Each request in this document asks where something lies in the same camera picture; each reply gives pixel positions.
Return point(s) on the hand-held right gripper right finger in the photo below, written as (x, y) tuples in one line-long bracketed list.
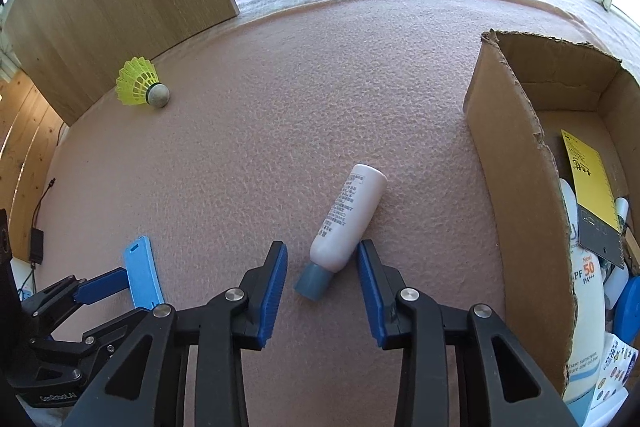
[(372, 297)]

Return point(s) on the white power strip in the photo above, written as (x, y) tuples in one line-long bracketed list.
[(20, 277)]

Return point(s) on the pine plank panel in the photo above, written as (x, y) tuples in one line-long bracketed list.
[(25, 147)]

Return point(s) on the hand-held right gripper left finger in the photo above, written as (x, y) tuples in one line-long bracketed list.
[(270, 302)]

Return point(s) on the black power adapter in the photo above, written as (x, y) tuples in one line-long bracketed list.
[(36, 244)]

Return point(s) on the white sunscreen tube blue cap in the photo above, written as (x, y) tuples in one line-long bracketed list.
[(587, 307)]

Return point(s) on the white green glue stick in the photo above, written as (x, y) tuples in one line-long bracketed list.
[(621, 209)]

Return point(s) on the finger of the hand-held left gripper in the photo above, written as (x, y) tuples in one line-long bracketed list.
[(102, 285), (85, 342)]

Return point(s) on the round blue tape measure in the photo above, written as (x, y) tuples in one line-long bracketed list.
[(629, 307)]

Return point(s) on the wooden clothespin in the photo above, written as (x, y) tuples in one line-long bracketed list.
[(632, 252)]

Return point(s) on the yellow and black card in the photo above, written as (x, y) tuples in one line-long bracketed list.
[(592, 177)]

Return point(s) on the yellow shuttlecock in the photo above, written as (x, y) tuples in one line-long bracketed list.
[(135, 82)]

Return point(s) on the patterned tissue packet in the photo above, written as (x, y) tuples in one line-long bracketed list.
[(612, 367)]

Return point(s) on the cardboard box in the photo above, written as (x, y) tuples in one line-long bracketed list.
[(515, 187)]

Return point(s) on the small white bottle grey cap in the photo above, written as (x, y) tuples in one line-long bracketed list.
[(345, 222)]

